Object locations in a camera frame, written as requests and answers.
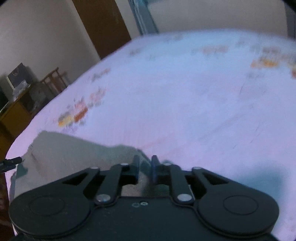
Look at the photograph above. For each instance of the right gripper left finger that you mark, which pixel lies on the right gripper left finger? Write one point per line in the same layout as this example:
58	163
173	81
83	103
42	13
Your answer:
63	206

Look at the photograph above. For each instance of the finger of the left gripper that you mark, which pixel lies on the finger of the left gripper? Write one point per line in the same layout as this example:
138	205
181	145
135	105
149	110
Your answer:
9	164

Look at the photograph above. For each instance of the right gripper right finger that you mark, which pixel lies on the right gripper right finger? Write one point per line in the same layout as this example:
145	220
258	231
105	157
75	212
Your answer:
223	205

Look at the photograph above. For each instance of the grey knit pants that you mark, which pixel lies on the grey knit pants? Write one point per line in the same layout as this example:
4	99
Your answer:
52	156

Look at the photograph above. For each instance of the wooden side cabinet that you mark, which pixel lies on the wooden side cabinet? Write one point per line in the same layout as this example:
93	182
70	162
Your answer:
17	115

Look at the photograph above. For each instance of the dark box on cabinet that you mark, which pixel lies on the dark box on cabinet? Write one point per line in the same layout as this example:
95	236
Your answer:
19	74

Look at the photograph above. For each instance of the wooden chair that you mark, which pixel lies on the wooden chair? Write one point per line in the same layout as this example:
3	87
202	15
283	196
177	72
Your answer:
55	81

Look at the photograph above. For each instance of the brown wooden door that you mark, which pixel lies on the brown wooden door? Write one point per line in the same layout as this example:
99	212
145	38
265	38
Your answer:
104	24

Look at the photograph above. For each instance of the left grey curtain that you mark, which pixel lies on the left grey curtain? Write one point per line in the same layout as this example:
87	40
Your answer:
143	18

